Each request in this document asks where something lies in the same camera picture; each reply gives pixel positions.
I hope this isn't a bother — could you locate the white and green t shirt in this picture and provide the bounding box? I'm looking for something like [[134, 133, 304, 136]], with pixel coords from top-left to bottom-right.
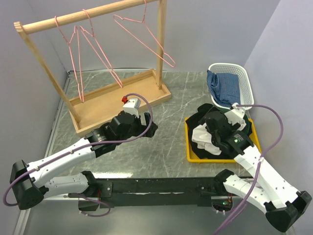
[[191, 122, 246, 159]]

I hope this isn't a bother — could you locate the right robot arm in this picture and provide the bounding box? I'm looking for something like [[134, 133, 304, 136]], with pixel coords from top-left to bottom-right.
[[199, 103, 312, 235]]

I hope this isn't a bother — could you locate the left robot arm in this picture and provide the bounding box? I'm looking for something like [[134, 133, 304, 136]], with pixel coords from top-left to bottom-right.
[[3, 111, 158, 210]]

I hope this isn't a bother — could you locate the black clothes pile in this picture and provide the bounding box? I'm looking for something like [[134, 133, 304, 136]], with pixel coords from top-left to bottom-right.
[[185, 108, 254, 159]]

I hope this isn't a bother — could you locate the blue checked cloth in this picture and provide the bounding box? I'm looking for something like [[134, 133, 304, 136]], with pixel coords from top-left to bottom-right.
[[207, 70, 240, 108]]

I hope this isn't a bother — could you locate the yellow plastic tray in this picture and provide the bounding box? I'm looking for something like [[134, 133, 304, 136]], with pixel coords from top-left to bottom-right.
[[184, 118, 262, 164]]

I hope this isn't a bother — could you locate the wooden clothes rack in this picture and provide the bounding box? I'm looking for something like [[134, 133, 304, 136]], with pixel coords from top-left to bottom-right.
[[14, 0, 171, 137]]

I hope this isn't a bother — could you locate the white plastic basket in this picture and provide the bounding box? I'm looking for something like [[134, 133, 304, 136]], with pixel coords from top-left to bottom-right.
[[208, 63, 254, 105]]

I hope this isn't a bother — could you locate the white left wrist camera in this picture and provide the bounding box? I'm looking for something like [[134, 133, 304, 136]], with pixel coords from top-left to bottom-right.
[[122, 96, 141, 118]]

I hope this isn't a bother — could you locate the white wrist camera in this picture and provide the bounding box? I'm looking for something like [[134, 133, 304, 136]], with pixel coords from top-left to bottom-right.
[[122, 96, 141, 118], [224, 103, 245, 125]]

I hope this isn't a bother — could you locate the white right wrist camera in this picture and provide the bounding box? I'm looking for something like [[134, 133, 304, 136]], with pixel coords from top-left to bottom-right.
[[224, 103, 245, 125]]

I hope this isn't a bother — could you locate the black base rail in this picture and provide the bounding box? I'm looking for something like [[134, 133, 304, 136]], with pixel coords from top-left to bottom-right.
[[67, 177, 242, 212]]

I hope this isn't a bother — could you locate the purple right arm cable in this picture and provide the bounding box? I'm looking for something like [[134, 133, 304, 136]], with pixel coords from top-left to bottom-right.
[[213, 103, 284, 235]]

